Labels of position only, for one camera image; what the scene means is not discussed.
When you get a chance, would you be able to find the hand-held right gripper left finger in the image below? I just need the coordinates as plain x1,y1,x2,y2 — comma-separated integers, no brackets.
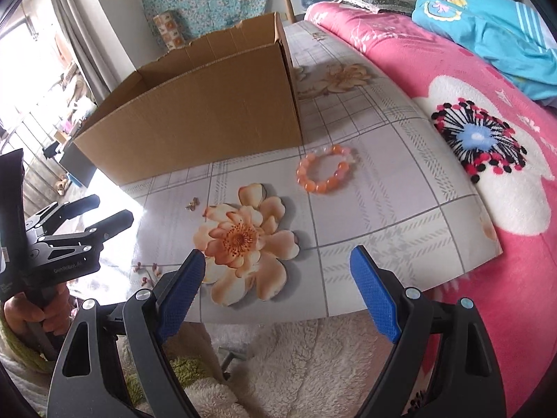
46,248,206,418

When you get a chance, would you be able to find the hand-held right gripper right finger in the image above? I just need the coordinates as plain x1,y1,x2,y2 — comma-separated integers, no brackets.
350,245,505,418

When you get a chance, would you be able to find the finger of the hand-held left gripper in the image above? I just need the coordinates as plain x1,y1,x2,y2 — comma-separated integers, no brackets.
41,209,134,249
26,194,101,238

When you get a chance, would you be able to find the cardboard box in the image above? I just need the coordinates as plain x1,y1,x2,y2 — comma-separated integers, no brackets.
72,11,304,186

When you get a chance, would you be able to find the orange bead bracelet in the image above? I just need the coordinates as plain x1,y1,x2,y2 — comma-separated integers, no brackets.
297,144,360,194

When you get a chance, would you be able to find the person's left hand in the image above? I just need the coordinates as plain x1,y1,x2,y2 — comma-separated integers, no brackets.
4,287,72,336

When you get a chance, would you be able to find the dark grey board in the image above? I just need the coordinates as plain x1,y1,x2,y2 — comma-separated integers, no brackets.
58,141,96,188

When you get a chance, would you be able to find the green fluffy bow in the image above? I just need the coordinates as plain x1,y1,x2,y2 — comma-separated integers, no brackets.
126,356,206,401

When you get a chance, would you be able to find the white fluffy robe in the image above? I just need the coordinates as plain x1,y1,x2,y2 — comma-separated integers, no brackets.
100,309,392,418

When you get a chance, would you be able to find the grey curtain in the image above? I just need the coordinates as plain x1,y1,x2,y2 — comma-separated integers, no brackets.
46,0,131,96

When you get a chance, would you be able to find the checkered patterned box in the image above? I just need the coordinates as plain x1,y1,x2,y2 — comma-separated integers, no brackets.
153,10,184,51

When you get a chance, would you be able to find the pink floral blanket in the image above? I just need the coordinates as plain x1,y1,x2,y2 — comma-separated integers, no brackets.
303,1,557,418

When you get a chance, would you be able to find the blue cartoon print quilt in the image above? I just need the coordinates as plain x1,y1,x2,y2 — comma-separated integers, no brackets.
411,0,557,101

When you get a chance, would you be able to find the grey green pillow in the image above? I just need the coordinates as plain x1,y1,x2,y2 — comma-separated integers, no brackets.
338,0,418,14

